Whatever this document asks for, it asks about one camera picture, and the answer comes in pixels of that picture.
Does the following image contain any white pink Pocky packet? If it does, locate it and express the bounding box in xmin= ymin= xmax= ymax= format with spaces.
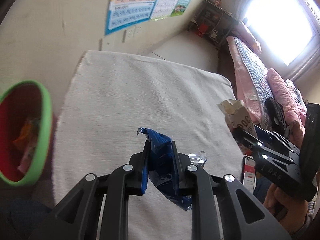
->
xmin=217 ymin=99 xmax=257 ymax=137

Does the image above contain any smartphone with red screen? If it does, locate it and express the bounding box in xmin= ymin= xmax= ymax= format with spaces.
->
xmin=241 ymin=156 xmax=256 ymax=193

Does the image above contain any white double wall socket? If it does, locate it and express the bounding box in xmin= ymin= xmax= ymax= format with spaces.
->
xmin=123 ymin=25 xmax=142 ymax=43

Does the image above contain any pink floral blanket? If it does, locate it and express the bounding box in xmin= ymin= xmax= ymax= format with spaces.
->
xmin=267 ymin=68 xmax=306 ymax=148

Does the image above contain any black garment on bed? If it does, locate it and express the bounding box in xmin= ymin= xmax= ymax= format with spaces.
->
xmin=265 ymin=97 xmax=290 ymax=139

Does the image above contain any dark blue cookie wrapper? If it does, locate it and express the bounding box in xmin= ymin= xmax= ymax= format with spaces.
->
xmin=137 ymin=127 xmax=192 ymax=211

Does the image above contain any blue pinyin wall poster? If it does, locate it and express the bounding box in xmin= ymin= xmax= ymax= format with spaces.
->
xmin=105 ymin=0 xmax=157 ymax=35

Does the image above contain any blue silver snack bag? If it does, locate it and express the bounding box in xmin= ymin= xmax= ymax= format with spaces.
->
xmin=188 ymin=151 xmax=207 ymax=168

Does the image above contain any window curtain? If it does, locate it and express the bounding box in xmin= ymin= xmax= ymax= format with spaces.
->
xmin=287 ymin=44 xmax=319 ymax=81

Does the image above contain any white wall switch plate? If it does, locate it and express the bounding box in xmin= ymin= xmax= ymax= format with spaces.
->
xmin=99 ymin=36 xmax=115 ymax=51

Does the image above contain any green red trash bin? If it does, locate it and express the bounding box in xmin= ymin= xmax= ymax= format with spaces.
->
xmin=1 ymin=80 xmax=54 ymax=187

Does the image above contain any person's right hand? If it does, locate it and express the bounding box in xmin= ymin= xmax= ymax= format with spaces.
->
xmin=263 ymin=184 xmax=309 ymax=235

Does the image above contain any bed with plaid quilt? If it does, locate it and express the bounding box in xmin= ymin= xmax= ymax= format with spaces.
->
xmin=226 ymin=35 xmax=308 ymax=136

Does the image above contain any white towel table cover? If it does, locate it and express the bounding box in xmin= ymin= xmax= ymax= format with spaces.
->
xmin=53 ymin=51 xmax=243 ymax=202

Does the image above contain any dark shelf rack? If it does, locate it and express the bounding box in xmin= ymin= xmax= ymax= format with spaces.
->
xmin=187 ymin=0 xmax=239 ymax=49

